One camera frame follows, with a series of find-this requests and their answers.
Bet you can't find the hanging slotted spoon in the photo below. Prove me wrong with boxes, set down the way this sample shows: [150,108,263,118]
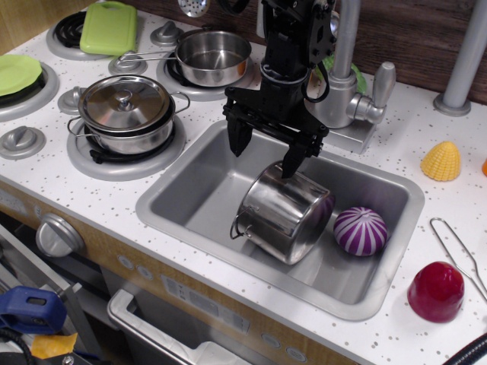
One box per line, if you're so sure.
[177,0,211,18]

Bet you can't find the blue clamp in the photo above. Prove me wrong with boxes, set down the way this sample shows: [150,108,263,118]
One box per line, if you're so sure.
[1,286,68,335]

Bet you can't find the grey stove knob front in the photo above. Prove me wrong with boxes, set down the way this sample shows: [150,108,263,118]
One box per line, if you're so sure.
[1,126,46,160]

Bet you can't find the black coil burner back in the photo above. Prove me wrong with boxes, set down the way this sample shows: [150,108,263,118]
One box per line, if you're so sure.
[54,11,86,49]

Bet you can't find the front burner ring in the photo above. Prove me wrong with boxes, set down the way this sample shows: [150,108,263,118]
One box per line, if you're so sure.
[66,116,187,182]

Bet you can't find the grey vertical post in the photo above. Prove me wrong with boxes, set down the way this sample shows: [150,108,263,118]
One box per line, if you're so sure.
[433,0,486,117]

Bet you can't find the lidded steel pot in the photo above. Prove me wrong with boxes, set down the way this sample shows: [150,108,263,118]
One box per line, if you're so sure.
[67,75,179,155]

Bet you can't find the steel saucepan with handle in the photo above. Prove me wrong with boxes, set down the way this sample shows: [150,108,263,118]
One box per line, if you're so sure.
[117,30,252,87]

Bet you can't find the silver toy faucet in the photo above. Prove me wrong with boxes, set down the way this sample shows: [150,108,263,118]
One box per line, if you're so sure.
[307,1,396,154]

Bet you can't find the purple striped toy onion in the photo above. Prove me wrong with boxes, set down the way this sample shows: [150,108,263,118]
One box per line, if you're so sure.
[333,207,388,257]

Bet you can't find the grey toy sink basin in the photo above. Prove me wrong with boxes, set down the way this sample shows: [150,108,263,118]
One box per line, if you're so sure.
[136,121,425,321]

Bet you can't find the grey stove knob back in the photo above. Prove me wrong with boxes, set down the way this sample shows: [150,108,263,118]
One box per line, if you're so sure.
[150,21,183,47]

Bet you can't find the green toy cutting board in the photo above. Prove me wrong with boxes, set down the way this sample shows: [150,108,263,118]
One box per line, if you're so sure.
[80,1,138,56]

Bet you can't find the green toy plate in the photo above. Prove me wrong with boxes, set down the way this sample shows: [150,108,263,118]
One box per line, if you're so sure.
[1,54,42,97]

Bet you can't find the grey oven knob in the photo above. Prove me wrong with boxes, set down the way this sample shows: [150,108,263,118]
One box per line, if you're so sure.
[36,213,85,258]

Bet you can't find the grey stove knob middle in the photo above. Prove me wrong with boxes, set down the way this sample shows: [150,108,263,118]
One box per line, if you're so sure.
[57,86,86,116]

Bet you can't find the red toy apple half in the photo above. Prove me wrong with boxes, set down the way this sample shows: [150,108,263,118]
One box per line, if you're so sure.
[407,262,465,323]

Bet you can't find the yellow toy corn piece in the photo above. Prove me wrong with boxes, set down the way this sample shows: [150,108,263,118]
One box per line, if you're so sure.
[420,141,461,182]

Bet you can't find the green toy vegetable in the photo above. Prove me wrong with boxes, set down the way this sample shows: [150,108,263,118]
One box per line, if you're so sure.
[322,55,368,94]

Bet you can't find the hanging steel ladle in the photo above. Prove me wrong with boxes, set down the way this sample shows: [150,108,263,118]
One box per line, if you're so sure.
[330,11,340,40]

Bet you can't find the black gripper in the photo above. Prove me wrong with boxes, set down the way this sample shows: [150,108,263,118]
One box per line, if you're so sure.
[223,65,329,179]

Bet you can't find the grey stove knob centre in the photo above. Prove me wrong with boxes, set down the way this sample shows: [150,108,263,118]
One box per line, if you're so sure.
[108,51,148,75]

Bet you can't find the silver oven door handle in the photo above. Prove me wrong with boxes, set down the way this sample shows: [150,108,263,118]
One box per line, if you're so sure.
[107,289,271,364]

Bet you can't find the grey stove knob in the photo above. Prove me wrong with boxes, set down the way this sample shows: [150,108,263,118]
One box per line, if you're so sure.
[108,51,148,75]
[150,21,183,47]
[57,86,86,116]
[1,126,46,160]

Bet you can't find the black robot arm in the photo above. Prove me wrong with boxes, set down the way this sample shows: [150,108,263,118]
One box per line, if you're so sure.
[223,1,335,179]

